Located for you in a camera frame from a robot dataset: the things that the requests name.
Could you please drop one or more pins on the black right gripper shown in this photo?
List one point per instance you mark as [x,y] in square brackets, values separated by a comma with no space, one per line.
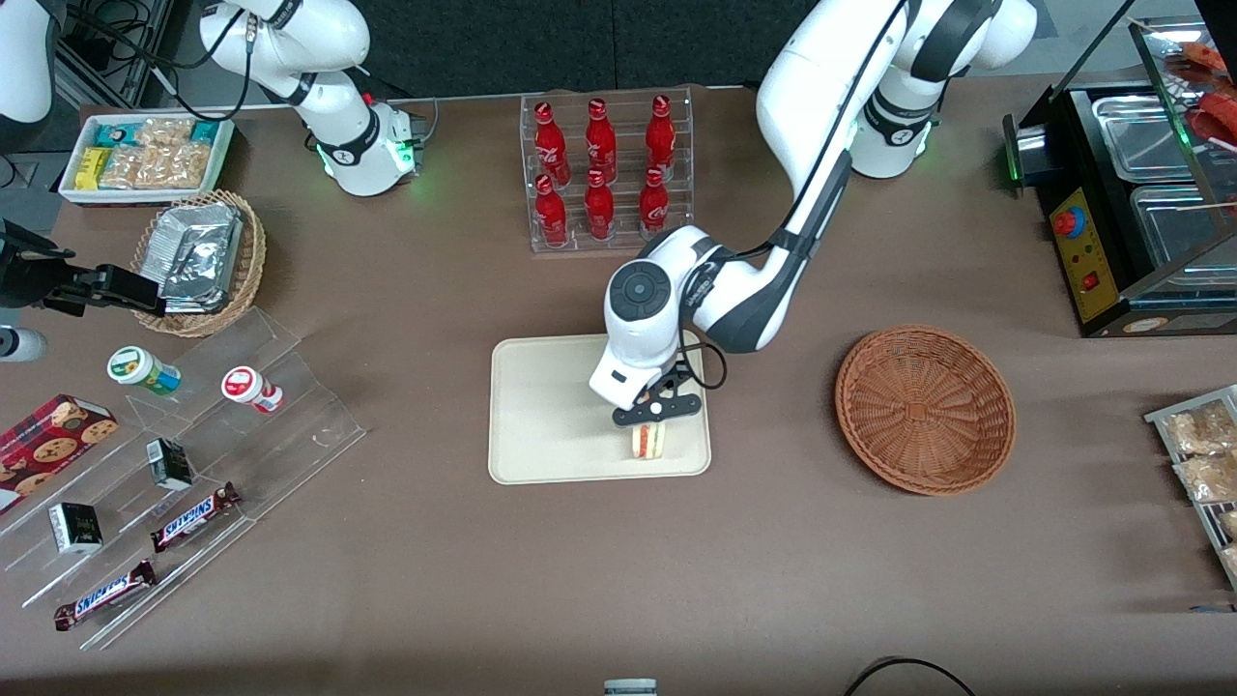
[31,280]

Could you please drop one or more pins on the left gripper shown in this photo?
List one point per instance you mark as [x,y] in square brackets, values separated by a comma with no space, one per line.
[669,384]

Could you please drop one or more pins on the triangular sandwich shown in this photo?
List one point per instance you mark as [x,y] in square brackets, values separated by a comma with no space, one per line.
[648,443]

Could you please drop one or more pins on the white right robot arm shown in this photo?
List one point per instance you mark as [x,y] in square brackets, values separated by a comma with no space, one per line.
[340,145]

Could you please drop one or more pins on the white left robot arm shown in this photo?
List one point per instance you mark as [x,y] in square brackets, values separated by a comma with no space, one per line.
[812,106]

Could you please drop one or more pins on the cream plastic tray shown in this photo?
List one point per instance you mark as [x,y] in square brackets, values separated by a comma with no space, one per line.
[541,416]

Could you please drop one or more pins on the light wicker basket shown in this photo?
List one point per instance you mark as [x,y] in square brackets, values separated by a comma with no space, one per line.
[249,261]

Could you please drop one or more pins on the brown wicker basket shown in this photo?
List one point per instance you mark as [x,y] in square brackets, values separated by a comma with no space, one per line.
[923,411]

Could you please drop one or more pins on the tray of packaged snacks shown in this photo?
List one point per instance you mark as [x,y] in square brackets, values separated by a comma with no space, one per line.
[1160,418]

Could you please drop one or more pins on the green-capped white bottle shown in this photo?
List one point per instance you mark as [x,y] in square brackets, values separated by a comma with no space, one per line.
[143,370]

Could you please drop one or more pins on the white rectangular snack bin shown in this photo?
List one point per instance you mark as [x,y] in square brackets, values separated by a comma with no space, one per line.
[72,193]

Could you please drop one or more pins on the silver foil packs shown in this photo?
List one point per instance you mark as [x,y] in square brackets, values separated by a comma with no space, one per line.
[198,256]

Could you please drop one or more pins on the yellow snack pack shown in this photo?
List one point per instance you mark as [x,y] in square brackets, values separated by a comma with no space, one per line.
[92,168]

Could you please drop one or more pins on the clear bag of crackers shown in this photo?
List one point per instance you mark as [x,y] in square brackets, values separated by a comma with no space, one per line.
[159,166]
[164,131]

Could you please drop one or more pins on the red plaid cookie box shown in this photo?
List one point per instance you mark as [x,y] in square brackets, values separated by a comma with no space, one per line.
[48,445]

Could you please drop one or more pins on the teal snack pack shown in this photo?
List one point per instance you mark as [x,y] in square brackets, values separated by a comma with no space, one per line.
[114,135]
[204,131]

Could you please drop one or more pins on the clear acrylic bottle rack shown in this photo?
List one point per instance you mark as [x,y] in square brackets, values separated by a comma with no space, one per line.
[623,246]

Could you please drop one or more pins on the red-capped white bottle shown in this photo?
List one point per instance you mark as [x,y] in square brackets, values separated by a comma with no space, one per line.
[249,388]

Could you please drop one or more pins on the small black carton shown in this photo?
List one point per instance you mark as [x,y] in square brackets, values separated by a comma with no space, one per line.
[75,528]
[170,464]

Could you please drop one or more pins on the red cola bottle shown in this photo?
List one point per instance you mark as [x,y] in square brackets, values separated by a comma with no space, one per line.
[599,208]
[600,143]
[661,137]
[654,206]
[551,215]
[550,145]

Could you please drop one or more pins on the clear acrylic tiered stand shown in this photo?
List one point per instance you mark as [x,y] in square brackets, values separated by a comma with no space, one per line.
[290,425]

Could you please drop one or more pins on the Snickers bar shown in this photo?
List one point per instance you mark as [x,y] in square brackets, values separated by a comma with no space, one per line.
[193,516]
[104,594]

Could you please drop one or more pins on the black equipment rack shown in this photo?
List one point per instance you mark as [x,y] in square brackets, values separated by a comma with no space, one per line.
[106,48]

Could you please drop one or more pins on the grey cylindrical object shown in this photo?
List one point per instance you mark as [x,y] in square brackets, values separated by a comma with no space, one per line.
[630,687]

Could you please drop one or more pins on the black food warmer cabinet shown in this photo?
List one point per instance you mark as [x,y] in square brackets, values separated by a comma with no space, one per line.
[1102,290]

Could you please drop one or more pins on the clear bag of pastries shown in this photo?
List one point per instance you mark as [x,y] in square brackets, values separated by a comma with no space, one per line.
[1208,477]
[1198,430]

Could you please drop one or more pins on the fried food in warmer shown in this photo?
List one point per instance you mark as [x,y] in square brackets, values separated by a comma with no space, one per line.
[1213,106]

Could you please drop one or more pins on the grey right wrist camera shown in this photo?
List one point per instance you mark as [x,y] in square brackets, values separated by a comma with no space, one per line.
[19,344]

